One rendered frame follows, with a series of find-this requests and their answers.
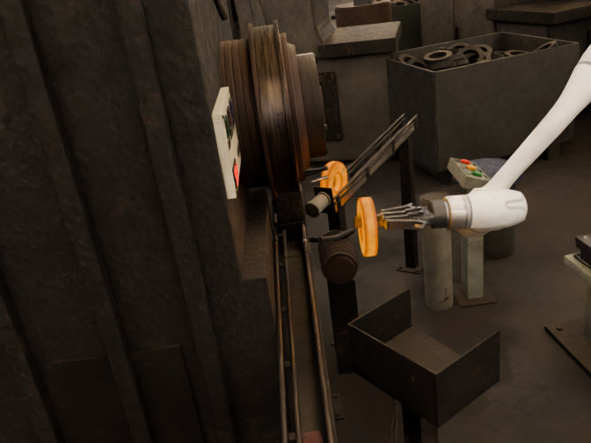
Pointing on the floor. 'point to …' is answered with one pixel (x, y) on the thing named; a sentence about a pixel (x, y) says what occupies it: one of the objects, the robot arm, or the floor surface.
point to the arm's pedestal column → (575, 337)
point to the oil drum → (363, 13)
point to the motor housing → (340, 293)
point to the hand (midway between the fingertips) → (367, 221)
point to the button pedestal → (470, 246)
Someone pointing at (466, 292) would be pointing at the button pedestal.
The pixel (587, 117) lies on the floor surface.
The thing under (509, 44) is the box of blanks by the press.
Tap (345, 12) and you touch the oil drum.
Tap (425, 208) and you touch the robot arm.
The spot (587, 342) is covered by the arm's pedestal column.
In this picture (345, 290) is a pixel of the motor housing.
